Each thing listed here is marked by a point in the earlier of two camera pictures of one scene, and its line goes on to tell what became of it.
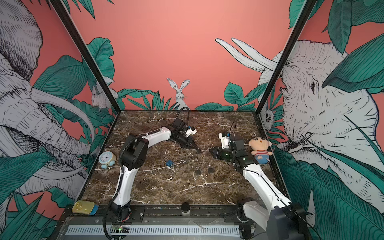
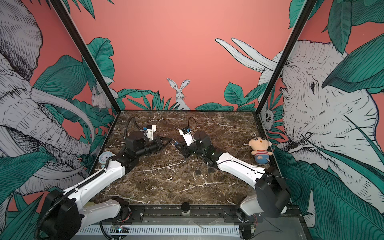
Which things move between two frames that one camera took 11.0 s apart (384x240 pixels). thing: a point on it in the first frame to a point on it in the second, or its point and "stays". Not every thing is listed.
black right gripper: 220,152 to 186,151
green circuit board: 120,229 stays
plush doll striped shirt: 261,155 stays
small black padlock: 198,172 stays
